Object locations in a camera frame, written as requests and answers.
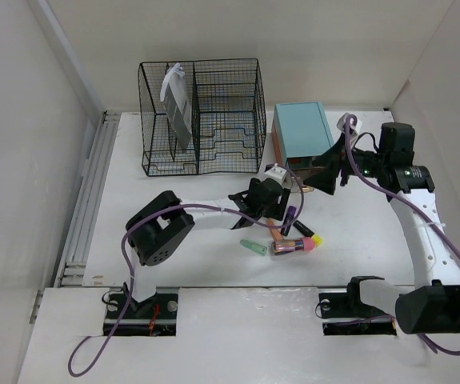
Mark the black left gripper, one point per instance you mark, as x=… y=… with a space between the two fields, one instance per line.
x=277 y=207

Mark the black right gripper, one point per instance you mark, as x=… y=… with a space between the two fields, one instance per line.
x=337 y=159

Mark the clear plastic drawer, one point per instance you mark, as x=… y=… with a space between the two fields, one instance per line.
x=303 y=168

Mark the grey paper swatch booklet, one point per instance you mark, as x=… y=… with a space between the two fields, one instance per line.
x=176 y=102

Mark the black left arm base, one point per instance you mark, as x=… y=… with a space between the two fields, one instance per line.
x=154 y=317

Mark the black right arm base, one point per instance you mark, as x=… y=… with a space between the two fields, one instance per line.
x=343 y=313

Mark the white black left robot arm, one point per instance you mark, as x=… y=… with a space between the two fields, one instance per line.
x=157 y=230

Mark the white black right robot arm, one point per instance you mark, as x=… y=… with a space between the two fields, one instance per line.
x=433 y=306

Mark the purple cap black highlighter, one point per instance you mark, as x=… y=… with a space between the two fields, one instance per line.
x=288 y=220

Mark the orange highlighter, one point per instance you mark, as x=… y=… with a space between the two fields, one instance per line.
x=274 y=232

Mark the teal orange drawer box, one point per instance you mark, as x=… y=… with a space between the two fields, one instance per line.
x=300 y=129

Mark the pink colourful tube case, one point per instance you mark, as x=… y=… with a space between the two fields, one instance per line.
x=286 y=246

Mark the yellow cap black highlighter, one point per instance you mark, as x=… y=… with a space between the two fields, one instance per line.
x=307 y=232

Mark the green highlighter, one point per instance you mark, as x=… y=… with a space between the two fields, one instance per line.
x=254 y=247

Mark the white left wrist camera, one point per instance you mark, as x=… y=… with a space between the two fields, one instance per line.
x=276 y=173

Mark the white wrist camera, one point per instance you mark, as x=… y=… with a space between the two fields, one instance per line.
x=349 y=123
x=276 y=173

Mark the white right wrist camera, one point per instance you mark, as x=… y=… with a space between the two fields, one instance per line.
x=349 y=123

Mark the black wire mesh organizer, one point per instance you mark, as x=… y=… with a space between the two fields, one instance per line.
x=228 y=118

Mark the aluminium rail left side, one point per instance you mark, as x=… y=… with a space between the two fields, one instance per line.
x=72 y=258

